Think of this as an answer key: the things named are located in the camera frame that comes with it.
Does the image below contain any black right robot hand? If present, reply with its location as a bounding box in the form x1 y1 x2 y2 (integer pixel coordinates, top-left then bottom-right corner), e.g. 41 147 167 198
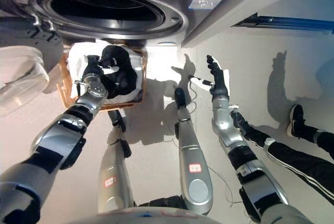
188 54 231 96

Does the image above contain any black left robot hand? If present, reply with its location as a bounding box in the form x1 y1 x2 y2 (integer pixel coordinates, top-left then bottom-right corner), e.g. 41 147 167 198
82 54 120 84

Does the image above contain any black garment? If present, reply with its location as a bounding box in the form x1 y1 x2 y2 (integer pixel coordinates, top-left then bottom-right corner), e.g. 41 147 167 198
97 45 138 100

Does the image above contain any woven tan laundry basket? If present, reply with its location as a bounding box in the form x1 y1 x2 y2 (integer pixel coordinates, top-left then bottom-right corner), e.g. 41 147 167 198
56 48 148 111

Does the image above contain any grey front-load washing machine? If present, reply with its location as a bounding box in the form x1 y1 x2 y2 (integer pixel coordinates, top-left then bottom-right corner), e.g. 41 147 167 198
0 0 252 49

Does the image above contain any round washing machine door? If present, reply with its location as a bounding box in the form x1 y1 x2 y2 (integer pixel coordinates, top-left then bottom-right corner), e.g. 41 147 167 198
0 16 65 117

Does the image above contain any white garment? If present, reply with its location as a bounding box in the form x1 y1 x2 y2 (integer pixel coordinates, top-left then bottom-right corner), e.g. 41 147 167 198
67 39 145 104

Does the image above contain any black sneaker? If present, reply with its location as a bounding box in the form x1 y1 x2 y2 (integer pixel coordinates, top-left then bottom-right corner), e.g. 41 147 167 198
286 104 306 138
230 111 252 136

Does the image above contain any silver right robot leg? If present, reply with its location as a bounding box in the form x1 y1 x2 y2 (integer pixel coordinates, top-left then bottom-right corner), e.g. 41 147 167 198
174 87 213 216

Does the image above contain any silver robot leg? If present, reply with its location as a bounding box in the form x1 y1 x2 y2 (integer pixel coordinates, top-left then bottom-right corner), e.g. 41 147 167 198
97 109 135 214
174 87 213 216

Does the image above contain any white cabinet side panel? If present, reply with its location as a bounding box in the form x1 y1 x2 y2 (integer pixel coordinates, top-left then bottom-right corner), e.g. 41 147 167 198
181 0 334 49

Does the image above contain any silver left robot leg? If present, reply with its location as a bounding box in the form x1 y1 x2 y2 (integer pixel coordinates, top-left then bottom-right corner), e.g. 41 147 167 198
97 109 135 214

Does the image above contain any black striped trouser leg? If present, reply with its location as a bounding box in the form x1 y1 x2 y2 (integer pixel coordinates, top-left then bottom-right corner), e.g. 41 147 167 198
244 125 334 209

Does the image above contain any black trouser leg grey cuff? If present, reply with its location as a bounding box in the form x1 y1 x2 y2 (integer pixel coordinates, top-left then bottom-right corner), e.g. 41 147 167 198
300 124 334 160

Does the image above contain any silver robot torso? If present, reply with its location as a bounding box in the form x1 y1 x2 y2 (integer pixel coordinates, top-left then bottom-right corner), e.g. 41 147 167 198
96 206 211 224

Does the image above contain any black sliding door frame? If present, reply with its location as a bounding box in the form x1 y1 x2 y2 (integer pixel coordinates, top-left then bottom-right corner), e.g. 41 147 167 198
231 12 334 36

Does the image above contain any thin floor wire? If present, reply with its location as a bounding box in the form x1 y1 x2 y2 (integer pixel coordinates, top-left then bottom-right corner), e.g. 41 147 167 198
208 166 244 207

